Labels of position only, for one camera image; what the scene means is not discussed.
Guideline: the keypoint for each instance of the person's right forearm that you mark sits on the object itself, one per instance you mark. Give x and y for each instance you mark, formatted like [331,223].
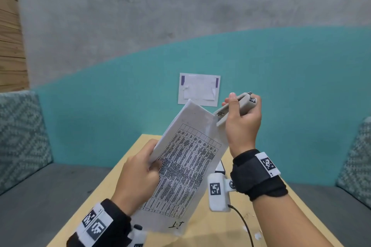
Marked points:
[289,223]

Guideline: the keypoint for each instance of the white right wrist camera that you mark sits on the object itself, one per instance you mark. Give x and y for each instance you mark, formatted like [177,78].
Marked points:
[218,194]

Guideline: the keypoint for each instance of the stack of printed paper sheets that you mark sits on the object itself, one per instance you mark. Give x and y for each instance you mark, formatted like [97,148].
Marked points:
[185,165]

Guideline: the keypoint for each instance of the person's left thumb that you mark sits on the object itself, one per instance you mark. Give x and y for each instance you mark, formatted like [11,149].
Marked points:
[155,166]

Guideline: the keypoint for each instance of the black left wristband with markers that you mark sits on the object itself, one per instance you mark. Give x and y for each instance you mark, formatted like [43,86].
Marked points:
[114,220]

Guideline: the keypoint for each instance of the white paper sheet with tape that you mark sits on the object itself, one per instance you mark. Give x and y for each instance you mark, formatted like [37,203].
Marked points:
[200,89]

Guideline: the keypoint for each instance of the black right wristband with marker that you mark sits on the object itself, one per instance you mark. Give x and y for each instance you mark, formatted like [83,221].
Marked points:
[255,177]

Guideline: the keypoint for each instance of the grey stapler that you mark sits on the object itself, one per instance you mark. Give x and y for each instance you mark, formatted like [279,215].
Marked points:
[246,105]

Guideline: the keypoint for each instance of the patterned teal cushion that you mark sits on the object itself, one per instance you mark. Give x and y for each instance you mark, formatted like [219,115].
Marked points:
[23,139]
[356,165]

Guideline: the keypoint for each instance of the person's left hand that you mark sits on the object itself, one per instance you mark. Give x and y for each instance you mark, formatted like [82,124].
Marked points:
[133,180]

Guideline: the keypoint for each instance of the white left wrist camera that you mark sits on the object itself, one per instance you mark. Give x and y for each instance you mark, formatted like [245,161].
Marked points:
[138,236]

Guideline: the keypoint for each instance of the wooden slat panel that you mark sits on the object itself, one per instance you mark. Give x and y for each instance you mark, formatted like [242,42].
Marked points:
[11,38]

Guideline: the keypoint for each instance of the white paper scrap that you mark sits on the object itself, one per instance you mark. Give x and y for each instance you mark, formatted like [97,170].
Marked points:
[258,236]

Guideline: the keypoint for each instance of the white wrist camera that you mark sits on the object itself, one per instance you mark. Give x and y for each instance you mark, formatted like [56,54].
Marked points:
[218,194]
[138,236]

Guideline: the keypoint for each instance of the person's right thumb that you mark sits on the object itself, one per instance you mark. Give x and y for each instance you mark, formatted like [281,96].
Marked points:
[234,103]

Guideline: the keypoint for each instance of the person's right hand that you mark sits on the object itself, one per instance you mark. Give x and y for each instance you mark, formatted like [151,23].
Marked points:
[242,131]

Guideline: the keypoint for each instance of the grey bench seat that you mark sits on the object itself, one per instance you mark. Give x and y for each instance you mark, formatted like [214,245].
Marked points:
[43,200]

